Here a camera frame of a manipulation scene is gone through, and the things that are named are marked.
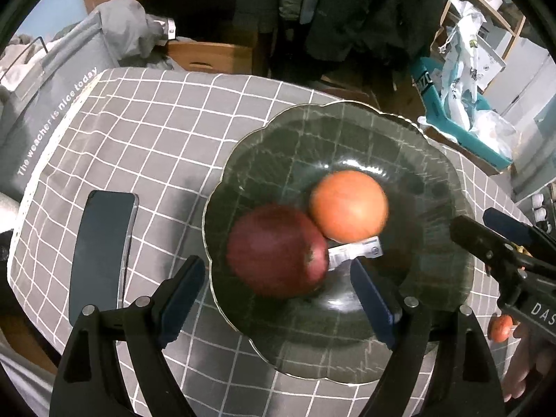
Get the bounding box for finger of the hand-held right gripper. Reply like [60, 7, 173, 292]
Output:
[483, 207, 556, 265]
[450, 214, 531, 279]

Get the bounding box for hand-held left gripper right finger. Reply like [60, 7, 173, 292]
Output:
[350, 261, 507, 417]

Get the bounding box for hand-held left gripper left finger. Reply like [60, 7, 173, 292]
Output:
[49, 255, 207, 417]

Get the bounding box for small tangerine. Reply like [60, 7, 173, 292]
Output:
[487, 314, 515, 343]

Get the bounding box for large orange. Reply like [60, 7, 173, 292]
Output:
[309, 171, 389, 244]

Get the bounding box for red apple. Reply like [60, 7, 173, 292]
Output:
[226, 204, 332, 300]

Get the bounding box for dark glass scalloped plate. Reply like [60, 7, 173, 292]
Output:
[203, 101, 476, 385]

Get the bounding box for person's right hand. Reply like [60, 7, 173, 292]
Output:
[501, 322, 556, 403]

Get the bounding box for white paper label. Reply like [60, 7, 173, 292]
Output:
[327, 235, 385, 272]

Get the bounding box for brown cardboard box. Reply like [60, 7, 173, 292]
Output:
[419, 115, 505, 175]

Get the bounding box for clear plastic bag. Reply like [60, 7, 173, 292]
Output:
[467, 108, 517, 161]

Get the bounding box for dark smartphone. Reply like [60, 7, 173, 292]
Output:
[68, 190, 140, 326]

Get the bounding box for teal cardboard box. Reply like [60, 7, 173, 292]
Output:
[410, 56, 515, 170]

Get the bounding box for white refrigerator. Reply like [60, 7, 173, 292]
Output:
[491, 37, 556, 192]

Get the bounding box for white printed plastic bag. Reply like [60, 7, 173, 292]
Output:
[436, 0, 500, 126]

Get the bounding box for grey checkered tablecloth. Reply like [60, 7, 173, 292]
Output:
[6, 67, 543, 417]

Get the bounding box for wooden shelf rack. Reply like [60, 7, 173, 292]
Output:
[439, 0, 528, 62]

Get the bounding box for grey fabric storage bag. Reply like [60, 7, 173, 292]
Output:
[0, 9, 122, 203]

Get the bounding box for dark hanging coats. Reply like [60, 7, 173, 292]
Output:
[232, 0, 448, 83]

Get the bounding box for grey jacket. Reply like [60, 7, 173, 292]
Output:
[93, 0, 177, 68]

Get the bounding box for beige towel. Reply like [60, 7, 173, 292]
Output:
[0, 35, 48, 92]

